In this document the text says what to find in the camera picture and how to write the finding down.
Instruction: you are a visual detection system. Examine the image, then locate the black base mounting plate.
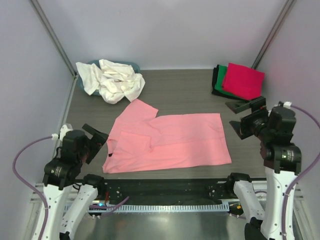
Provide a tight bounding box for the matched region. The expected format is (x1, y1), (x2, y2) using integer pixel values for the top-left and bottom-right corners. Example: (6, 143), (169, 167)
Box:
(96, 177), (237, 206)

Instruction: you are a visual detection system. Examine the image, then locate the white crumpled t-shirt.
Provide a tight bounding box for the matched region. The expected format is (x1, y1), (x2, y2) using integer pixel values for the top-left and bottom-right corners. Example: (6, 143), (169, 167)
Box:
(75, 59), (146, 104)

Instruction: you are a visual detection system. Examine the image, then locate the folded magenta t-shirt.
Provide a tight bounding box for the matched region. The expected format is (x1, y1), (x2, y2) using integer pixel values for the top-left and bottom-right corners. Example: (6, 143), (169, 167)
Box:
(222, 63), (265, 100)

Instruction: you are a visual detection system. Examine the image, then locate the folded black t-shirt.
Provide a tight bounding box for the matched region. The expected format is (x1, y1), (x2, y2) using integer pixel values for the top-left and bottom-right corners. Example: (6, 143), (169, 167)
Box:
(212, 63), (265, 100)

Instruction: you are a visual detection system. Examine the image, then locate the right aluminium corner post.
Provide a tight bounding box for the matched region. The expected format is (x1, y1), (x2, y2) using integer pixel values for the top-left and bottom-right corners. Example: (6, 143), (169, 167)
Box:
(251, 0), (297, 70)

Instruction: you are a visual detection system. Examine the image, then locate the aluminium frame rail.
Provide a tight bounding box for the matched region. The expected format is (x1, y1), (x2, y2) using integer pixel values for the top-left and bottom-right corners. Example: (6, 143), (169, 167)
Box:
(252, 180), (304, 201)

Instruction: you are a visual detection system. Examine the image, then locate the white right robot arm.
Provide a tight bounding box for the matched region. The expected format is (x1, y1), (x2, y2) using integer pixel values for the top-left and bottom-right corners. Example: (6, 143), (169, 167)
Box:
(225, 96), (302, 240)

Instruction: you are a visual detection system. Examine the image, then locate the teal plastic basket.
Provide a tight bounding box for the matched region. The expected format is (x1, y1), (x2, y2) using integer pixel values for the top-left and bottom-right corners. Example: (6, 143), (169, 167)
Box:
(76, 60), (141, 96)

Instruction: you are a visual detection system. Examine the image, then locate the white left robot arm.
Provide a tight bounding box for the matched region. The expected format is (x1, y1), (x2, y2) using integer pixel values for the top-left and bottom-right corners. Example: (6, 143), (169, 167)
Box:
(32, 124), (109, 240)

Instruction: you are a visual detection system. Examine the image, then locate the aluminium corner post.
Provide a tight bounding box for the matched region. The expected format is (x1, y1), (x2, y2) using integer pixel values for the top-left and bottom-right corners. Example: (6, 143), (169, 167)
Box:
(29, 0), (76, 78)
(251, 0), (297, 70)

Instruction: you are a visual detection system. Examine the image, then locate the left aluminium corner post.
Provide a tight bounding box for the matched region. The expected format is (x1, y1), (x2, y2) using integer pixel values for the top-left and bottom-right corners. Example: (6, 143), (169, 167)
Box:
(29, 0), (76, 78)

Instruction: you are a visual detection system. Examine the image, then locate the slotted grey cable duct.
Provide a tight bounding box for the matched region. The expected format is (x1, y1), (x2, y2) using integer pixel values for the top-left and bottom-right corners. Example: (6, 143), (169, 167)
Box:
(62, 202), (230, 213)

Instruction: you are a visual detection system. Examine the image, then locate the folded green t-shirt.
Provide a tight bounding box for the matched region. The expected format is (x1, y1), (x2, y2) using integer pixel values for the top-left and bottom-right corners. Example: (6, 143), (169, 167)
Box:
(214, 65), (234, 97)

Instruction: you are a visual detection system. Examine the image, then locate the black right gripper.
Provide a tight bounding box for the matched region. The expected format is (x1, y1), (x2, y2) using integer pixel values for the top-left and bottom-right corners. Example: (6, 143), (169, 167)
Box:
(225, 95), (273, 141)

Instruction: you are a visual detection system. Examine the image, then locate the pink t-shirt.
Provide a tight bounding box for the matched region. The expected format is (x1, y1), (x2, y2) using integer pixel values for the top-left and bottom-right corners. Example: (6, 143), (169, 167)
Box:
(102, 99), (232, 174)

